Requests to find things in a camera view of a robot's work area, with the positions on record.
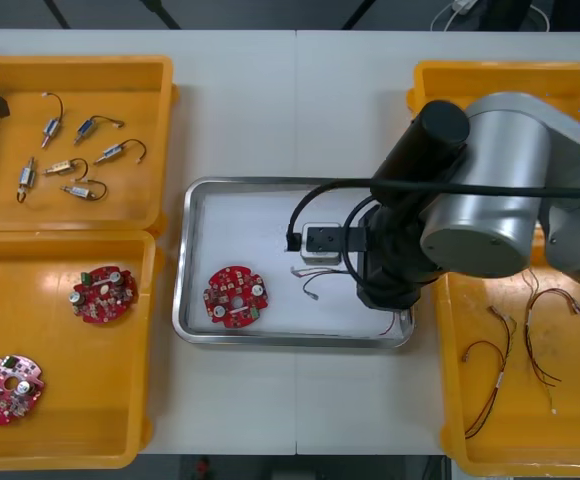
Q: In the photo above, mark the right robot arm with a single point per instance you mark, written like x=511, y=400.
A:
x=495, y=175

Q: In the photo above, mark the white power strip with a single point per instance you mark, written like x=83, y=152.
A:
x=462, y=5

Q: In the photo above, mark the round red circuit board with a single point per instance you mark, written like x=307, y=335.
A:
x=222, y=290
x=105, y=305
x=0, y=410

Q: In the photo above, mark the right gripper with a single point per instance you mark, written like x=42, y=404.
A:
x=395, y=270

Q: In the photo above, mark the yellow-orange plastic bin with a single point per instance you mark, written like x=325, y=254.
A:
x=570, y=440
x=520, y=77
x=130, y=100
x=70, y=425

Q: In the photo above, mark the black stand leg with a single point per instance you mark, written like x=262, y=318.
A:
x=56, y=13
x=360, y=14
x=160, y=14

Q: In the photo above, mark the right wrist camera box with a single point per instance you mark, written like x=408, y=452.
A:
x=322, y=240

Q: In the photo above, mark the steel tray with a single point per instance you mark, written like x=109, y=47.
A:
x=182, y=300

